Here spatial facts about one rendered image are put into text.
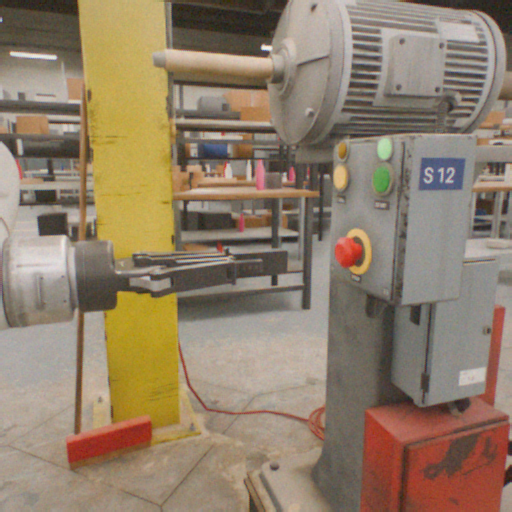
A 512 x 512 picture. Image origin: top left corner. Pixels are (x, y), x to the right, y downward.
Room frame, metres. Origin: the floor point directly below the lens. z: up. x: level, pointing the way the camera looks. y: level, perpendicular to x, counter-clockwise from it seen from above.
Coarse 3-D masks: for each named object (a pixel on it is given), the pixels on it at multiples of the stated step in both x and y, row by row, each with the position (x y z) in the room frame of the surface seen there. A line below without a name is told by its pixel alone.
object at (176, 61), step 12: (168, 60) 0.72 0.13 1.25; (180, 60) 0.73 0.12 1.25; (192, 60) 0.73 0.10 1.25; (204, 60) 0.74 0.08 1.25; (216, 60) 0.75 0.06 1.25; (228, 60) 0.76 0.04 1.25; (240, 60) 0.76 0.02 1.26; (252, 60) 0.77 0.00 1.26; (264, 60) 0.78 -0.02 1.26; (180, 72) 0.74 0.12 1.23; (192, 72) 0.75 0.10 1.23; (204, 72) 0.75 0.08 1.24; (216, 72) 0.76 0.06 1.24; (228, 72) 0.76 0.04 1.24; (240, 72) 0.77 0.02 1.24; (252, 72) 0.77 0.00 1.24; (264, 72) 0.78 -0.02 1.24
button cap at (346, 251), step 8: (344, 240) 0.54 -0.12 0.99; (352, 240) 0.53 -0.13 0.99; (336, 248) 0.55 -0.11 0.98; (344, 248) 0.53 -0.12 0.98; (352, 248) 0.53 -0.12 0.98; (360, 248) 0.54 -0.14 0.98; (336, 256) 0.55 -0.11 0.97; (344, 256) 0.53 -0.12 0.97; (352, 256) 0.52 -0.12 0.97; (360, 256) 0.54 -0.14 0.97; (344, 264) 0.53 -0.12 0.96; (352, 264) 0.53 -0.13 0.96
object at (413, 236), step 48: (336, 144) 0.62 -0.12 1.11; (432, 144) 0.49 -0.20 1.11; (336, 192) 0.61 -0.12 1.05; (384, 192) 0.50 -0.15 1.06; (432, 192) 0.49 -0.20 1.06; (336, 240) 0.60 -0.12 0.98; (384, 240) 0.50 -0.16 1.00; (432, 240) 0.49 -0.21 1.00; (384, 288) 0.49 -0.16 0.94; (432, 288) 0.49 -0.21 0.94
